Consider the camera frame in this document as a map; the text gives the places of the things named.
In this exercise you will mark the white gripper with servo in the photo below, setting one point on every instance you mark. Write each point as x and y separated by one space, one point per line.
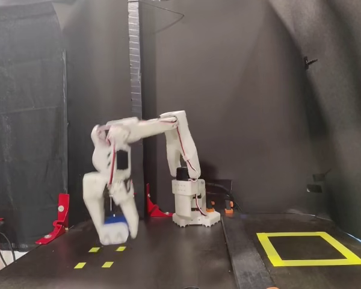
94 187

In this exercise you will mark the blue and white charger block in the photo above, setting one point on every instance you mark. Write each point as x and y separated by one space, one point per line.
115 233

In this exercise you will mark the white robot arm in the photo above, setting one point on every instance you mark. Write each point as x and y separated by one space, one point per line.
185 207

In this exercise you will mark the small yellow tape marker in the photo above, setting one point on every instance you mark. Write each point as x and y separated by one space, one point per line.
120 248
80 265
94 249
107 264

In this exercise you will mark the red metal corner clamp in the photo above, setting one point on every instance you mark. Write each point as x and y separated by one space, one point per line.
63 210
155 210

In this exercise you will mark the orange and black spring clamp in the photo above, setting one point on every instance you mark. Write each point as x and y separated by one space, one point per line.
228 211
211 210

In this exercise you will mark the black fabric curtain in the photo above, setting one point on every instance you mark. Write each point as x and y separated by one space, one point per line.
30 120

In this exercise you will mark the long black flat strip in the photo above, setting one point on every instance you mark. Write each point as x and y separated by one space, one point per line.
243 259

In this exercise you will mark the yellow tape square outline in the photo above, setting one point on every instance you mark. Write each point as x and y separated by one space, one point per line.
319 262

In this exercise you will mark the small black wall clip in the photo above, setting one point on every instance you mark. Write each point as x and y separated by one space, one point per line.
307 61

